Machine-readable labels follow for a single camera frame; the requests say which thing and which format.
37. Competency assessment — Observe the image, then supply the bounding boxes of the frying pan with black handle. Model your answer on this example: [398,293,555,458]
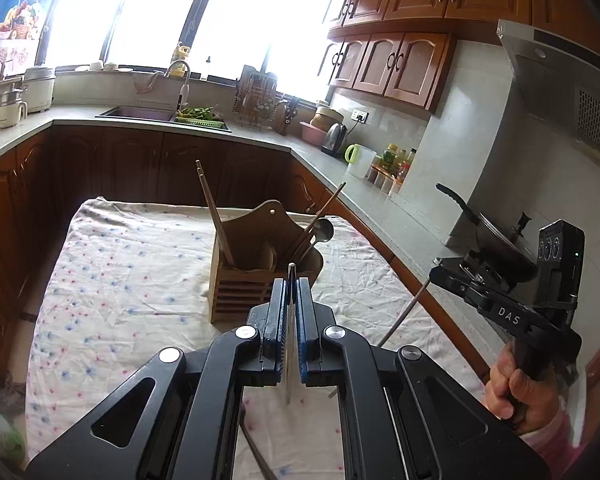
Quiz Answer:
[436,183,538,281]

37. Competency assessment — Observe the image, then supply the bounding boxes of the dish drying rack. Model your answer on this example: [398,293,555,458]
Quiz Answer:
[232,66,279,128]

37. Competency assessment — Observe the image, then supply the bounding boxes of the person's right forearm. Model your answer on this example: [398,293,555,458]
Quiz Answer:
[520,407,588,478]

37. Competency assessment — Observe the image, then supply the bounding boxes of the kitchen window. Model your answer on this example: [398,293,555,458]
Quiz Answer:
[42,0,343,86]

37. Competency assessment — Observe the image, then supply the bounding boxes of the wooden wall cabinets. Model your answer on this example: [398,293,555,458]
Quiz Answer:
[317,0,548,113]

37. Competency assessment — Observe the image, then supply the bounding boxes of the green plastic bag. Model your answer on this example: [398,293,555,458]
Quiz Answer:
[0,390,27,468]

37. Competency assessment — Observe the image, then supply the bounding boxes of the basket of green vegetables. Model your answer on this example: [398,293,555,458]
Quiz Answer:
[174,106,227,129]

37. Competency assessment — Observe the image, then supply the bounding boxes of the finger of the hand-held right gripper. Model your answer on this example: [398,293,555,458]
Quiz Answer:
[428,265,491,311]
[461,255,506,293]

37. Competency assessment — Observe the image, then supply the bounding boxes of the metal spoon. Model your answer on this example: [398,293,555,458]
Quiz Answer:
[297,217,336,262]

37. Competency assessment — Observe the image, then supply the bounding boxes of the kitchen sink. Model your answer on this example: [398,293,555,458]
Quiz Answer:
[95,105,177,122]

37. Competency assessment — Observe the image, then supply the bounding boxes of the small white electric pot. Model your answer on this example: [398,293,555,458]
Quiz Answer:
[0,87,29,129]

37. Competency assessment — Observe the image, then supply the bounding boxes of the white rice cooker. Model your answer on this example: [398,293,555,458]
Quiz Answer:
[22,65,57,113]

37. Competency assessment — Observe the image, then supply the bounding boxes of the white jug with green lid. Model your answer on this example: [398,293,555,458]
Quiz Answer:
[345,143,377,179]

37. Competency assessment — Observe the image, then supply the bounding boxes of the sink faucet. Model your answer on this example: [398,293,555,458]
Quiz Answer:
[166,60,192,111]

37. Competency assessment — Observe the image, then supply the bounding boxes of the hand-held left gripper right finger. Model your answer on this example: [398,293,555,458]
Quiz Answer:
[296,280,551,480]

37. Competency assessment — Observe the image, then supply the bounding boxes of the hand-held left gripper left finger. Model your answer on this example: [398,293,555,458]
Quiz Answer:
[25,279,288,480]

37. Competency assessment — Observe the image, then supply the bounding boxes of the knife block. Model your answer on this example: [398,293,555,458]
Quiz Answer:
[274,99,301,137]

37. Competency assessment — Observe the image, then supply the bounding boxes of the metal chopstick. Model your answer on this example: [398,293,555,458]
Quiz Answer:
[376,279,432,349]
[285,262,297,407]

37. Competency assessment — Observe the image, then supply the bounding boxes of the row of condiment bottles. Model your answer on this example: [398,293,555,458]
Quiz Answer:
[365,144,419,197]

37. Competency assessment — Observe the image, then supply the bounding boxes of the wooden utensil holder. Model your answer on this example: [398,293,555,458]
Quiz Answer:
[209,199,326,324]

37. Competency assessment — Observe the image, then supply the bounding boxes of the floral white tablecloth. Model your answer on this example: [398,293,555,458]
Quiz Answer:
[24,196,486,480]

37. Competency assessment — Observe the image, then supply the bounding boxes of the steel range hood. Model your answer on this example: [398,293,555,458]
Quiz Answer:
[496,19,600,157]

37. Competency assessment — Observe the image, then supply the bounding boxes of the person's right hand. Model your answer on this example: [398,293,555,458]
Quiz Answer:
[485,347,561,433]

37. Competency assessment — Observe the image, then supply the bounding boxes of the steel electric kettle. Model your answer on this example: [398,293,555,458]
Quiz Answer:
[321,122,349,157]

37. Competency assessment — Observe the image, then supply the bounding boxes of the tan ceramic pot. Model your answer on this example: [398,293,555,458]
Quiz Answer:
[311,105,346,131]

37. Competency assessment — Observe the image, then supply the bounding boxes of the pink plastic basin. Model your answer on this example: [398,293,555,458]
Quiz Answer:
[299,121,332,147]

